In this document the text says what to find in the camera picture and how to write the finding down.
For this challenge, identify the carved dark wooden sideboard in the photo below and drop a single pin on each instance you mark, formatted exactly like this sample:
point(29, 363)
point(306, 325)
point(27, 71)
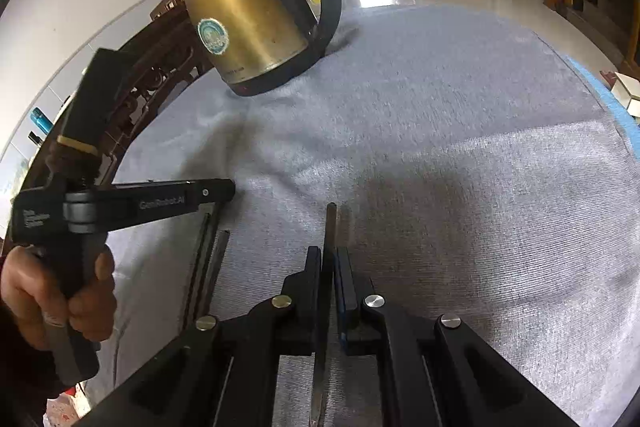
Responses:
point(150, 72)

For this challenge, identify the teal thermos bottle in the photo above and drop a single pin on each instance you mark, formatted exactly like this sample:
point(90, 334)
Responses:
point(41, 119)

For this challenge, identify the small white stool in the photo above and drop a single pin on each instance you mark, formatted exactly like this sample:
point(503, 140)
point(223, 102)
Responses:
point(627, 94)

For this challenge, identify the blue table cover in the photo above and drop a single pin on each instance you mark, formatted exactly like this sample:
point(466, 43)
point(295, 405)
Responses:
point(590, 77)

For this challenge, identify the person's left forearm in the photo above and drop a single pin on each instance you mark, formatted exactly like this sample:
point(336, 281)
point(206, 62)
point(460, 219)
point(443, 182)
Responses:
point(25, 382)

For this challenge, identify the dark chopstick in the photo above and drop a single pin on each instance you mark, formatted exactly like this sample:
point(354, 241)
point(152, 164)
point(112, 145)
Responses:
point(200, 252)
point(327, 227)
point(217, 257)

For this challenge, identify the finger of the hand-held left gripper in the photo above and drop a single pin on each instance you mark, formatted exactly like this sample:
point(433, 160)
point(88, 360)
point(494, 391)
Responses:
point(165, 202)

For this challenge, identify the black bottle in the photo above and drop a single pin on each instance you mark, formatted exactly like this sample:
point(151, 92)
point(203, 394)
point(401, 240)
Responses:
point(35, 139)

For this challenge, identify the wooden chair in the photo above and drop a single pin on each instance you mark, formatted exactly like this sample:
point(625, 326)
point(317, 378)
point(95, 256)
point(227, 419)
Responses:
point(167, 4)

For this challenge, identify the grey tablecloth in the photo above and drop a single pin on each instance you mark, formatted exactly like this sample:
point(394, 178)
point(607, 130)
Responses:
point(425, 157)

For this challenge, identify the person's left hand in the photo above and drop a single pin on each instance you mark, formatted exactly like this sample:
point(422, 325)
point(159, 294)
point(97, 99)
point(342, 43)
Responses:
point(30, 292)

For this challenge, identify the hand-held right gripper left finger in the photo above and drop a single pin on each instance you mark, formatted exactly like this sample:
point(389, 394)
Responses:
point(312, 267)

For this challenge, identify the gold electric kettle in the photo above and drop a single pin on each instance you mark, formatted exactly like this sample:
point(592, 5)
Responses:
point(240, 7)

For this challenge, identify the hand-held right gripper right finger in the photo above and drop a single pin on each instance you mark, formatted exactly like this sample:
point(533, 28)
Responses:
point(342, 277)

